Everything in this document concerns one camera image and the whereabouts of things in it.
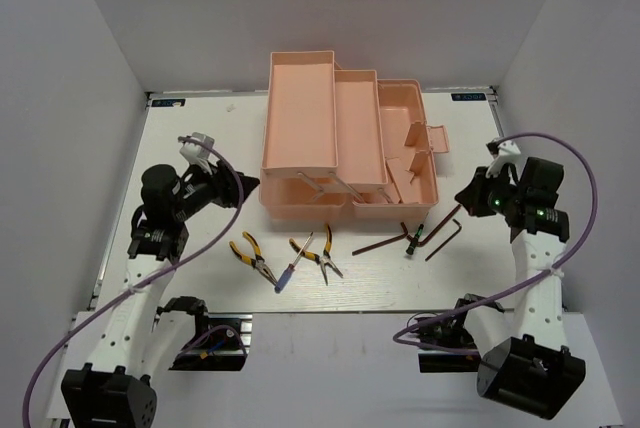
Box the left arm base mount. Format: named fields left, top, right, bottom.
left=171, top=313, right=253, bottom=372

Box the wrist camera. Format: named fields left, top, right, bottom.
left=486, top=139, right=521, bottom=178
left=179, top=132, right=215, bottom=173

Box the brown hex key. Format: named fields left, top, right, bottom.
left=424, top=218, right=462, bottom=262
left=417, top=204, right=462, bottom=247
left=351, top=222, right=408, bottom=257

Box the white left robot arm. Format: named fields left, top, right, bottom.
left=61, top=161, right=259, bottom=427

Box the brown hex key left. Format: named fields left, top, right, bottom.
left=351, top=222, right=408, bottom=257

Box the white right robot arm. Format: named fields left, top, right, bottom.
left=451, top=157, right=586, bottom=420

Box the yellow needle-nose pliers left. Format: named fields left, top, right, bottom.
left=229, top=231, right=277, bottom=286

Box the red blue handled screwdriver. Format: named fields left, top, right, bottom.
left=274, top=232, right=314, bottom=294

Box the brown hex key right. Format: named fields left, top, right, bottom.
left=424, top=218, right=462, bottom=262

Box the brown hex key middle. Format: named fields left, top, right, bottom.
left=417, top=204, right=462, bottom=247

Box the green black precision screwdriver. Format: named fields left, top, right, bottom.
left=405, top=223, right=424, bottom=256

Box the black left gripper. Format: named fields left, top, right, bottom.
left=172, top=156, right=261, bottom=222

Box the yellow pliers right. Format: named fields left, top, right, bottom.
left=289, top=224, right=344, bottom=284

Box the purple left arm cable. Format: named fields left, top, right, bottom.
left=23, top=135, right=250, bottom=428

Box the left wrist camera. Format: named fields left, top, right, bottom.
left=179, top=132, right=215, bottom=173

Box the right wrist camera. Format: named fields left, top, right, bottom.
left=486, top=139, right=521, bottom=178

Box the pink plastic toolbox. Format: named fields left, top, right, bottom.
left=259, top=51, right=449, bottom=221

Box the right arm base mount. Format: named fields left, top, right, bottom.
left=406, top=303, right=506, bottom=374

